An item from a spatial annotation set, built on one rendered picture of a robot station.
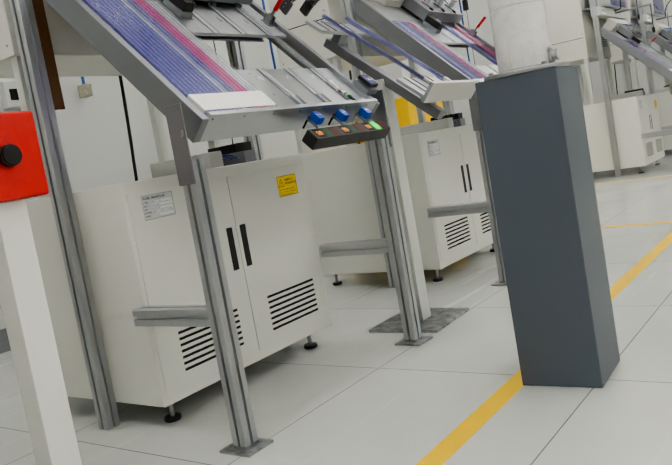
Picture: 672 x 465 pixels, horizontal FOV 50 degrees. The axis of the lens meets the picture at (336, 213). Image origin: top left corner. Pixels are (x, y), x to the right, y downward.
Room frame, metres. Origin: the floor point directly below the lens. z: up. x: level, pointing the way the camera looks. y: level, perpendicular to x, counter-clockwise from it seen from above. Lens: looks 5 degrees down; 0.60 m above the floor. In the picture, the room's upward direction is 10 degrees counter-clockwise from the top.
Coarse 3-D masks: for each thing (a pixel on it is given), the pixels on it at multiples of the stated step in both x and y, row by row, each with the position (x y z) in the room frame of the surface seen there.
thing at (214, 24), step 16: (160, 0) 2.00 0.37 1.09; (192, 0) 2.11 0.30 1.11; (176, 16) 1.96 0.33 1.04; (192, 16) 2.01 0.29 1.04; (208, 16) 2.07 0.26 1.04; (224, 16) 2.12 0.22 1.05; (240, 16) 2.19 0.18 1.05; (256, 16) 2.25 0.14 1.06; (208, 32) 1.97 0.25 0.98; (224, 32) 2.02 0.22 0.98; (240, 32) 2.07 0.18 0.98; (256, 32) 2.13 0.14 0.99
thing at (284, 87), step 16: (256, 80) 1.84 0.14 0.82; (272, 80) 1.89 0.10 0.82; (288, 80) 1.94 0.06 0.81; (304, 80) 1.99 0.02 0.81; (320, 80) 2.05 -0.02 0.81; (336, 80) 2.10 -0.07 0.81; (272, 96) 1.81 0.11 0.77; (288, 96) 1.85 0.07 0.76; (304, 96) 1.90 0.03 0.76; (320, 96) 1.93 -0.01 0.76; (336, 96) 2.00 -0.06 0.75; (352, 96) 2.05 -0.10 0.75
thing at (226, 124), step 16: (208, 112) 1.54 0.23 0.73; (224, 112) 1.57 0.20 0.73; (240, 112) 1.60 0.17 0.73; (256, 112) 1.65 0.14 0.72; (272, 112) 1.70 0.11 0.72; (288, 112) 1.75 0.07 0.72; (304, 112) 1.80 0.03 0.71; (320, 112) 1.86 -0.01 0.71; (352, 112) 1.99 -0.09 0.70; (208, 128) 1.55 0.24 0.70; (224, 128) 1.60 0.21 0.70; (240, 128) 1.64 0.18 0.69; (256, 128) 1.69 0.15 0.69; (272, 128) 1.74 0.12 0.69; (288, 128) 1.79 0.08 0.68; (304, 128) 1.85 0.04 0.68
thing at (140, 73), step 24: (48, 0) 1.79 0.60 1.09; (72, 0) 1.73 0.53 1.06; (72, 24) 1.75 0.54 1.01; (96, 24) 1.69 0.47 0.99; (96, 48) 1.70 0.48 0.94; (120, 48) 1.65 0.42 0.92; (120, 72) 1.66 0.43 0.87; (144, 72) 1.61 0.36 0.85; (168, 96) 1.57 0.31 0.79; (192, 120) 1.54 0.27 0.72
